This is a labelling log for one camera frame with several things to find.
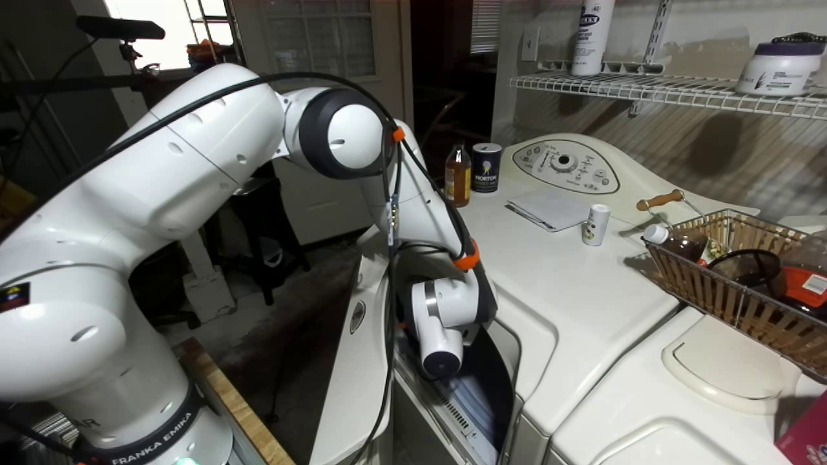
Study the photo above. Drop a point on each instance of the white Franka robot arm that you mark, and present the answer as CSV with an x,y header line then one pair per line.
x,y
139,223

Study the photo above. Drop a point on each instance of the white washing machine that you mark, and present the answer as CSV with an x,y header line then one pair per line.
x,y
569,285

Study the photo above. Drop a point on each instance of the amber liquid bottle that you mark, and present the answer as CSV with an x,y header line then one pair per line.
x,y
458,175

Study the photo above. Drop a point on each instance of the dark cylindrical can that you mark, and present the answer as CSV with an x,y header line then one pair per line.
x,y
486,168

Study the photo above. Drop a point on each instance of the white paper sheet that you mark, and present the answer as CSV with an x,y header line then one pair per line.
x,y
551,210

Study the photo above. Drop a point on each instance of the small white bottle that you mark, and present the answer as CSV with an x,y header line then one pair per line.
x,y
596,226

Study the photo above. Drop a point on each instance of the white panelled door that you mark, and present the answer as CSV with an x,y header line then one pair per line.
x,y
336,51

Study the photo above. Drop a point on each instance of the robot mounting table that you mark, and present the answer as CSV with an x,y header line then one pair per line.
x,y
233,403

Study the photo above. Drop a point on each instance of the white spray can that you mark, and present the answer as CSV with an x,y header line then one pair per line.
x,y
592,39

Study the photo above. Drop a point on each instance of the wicker basket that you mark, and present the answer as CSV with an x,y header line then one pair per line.
x,y
732,297

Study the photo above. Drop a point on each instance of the white dryer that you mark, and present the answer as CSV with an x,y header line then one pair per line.
x,y
688,413

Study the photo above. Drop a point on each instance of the white jar dark lid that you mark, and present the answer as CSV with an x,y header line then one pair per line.
x,y
778,68

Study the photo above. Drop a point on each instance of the pink box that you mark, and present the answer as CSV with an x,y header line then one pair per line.
x,y
805,435

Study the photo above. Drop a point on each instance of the white wall switch plate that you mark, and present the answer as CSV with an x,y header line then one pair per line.
x,y
530,41

